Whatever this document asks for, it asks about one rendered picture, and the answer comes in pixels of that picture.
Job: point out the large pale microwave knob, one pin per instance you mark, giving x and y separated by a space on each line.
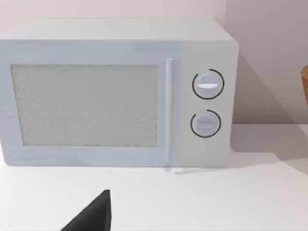
207 84

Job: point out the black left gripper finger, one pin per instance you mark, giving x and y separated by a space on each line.
96 213

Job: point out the small pale microwave knob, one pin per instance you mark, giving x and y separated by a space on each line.
205 124

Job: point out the pale microwave oven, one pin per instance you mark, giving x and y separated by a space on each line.
204 149

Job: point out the brown wooden basket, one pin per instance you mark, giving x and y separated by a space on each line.
305 84

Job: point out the pale microwave door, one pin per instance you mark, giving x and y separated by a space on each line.
84 106

